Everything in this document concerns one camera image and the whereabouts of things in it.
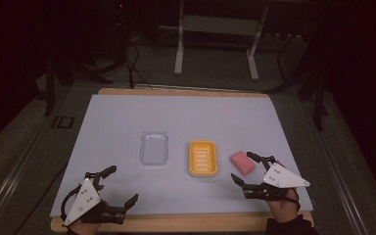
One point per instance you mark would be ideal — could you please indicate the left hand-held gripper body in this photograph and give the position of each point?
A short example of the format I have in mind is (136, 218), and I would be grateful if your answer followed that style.
(84, 197)

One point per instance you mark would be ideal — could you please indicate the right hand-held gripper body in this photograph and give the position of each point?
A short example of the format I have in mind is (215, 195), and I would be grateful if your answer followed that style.
(282, 178)

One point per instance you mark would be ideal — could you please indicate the pink soap bar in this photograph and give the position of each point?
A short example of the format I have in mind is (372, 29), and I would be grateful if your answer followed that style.
(242, 163)

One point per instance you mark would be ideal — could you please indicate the yellow soap dish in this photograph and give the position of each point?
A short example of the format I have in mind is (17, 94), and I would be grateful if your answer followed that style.
(203, 158)

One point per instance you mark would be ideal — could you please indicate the person's left hand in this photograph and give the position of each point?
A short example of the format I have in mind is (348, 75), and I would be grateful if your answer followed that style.
(100, 211)

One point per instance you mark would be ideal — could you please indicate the person's right hand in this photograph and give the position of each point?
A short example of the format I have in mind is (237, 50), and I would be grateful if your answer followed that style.
(284, 210)

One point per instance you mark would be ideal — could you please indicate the clear plastic soap dish lid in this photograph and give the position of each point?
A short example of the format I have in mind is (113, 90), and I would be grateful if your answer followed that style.
(154, 148)

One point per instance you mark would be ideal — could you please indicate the black stand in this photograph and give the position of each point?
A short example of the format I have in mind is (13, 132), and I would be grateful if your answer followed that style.
(318, 101)
(49, 88)

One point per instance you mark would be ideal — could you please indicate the pale grey table mat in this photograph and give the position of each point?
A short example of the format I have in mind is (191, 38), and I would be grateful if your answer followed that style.
(176, 117)

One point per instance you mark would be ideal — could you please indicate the wooden table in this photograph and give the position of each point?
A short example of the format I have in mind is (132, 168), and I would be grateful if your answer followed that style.
(182, 92)

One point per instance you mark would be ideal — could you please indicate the white metal stand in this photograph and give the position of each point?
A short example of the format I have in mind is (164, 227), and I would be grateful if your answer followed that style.
(220, 24)

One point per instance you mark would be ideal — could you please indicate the dark device with red light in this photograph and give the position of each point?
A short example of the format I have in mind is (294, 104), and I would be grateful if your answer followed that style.
(120, 23)

